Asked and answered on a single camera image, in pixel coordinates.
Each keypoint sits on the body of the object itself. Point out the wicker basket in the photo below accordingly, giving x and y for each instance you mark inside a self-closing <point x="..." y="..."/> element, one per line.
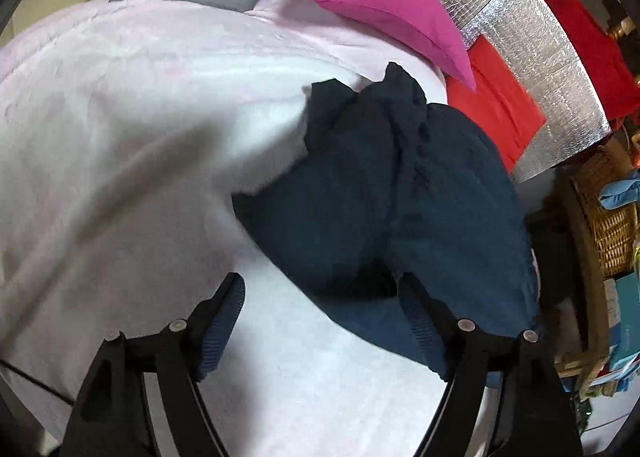
<point x="600" y="217"/>

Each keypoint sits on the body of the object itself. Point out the silver foil insulation mat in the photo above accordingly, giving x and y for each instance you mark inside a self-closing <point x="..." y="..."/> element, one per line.
<point x="530" y="52"/>

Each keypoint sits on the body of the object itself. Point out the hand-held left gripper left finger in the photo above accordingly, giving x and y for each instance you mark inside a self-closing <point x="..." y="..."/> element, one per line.
<point x="220" y="332"/>

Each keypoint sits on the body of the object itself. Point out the light blue cloth item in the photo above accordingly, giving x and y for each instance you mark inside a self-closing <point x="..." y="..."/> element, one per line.
<point x="620" y="192"/>

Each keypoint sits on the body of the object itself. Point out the teal box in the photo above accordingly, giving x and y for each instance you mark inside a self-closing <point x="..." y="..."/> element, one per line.
<point x="625" y="307"/>

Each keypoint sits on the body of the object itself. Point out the folded red cloth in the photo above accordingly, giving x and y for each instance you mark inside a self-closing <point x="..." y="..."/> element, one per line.
<point x="500" y="102"/>

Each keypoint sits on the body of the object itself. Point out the dark red cloth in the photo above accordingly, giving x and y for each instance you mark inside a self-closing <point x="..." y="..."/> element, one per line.
<point x="585" y="37"/>

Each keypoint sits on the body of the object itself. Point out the navy blue padded jacket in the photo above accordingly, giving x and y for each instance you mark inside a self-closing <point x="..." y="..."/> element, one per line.
<point x="400" y="202"/>

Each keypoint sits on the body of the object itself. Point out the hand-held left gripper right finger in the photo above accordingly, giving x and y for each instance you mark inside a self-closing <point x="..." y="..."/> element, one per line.
<point x="425" y="332"/>

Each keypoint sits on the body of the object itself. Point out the white fleece blanket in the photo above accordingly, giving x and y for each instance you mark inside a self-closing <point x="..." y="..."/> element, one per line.
<point x="125" y="162"/>

